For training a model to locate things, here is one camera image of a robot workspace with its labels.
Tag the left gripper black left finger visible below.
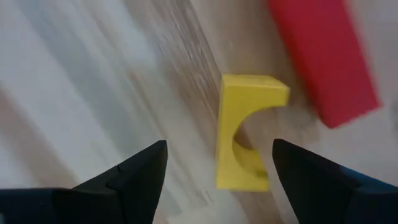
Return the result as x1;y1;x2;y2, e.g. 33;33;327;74
0;139;169;224

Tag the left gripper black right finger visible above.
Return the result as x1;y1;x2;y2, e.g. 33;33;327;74
272;138;398;224

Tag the yellow arch block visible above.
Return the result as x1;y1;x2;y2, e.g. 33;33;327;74
215;73;291;192

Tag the long red block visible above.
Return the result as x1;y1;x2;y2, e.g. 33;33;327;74
267;0;382;129

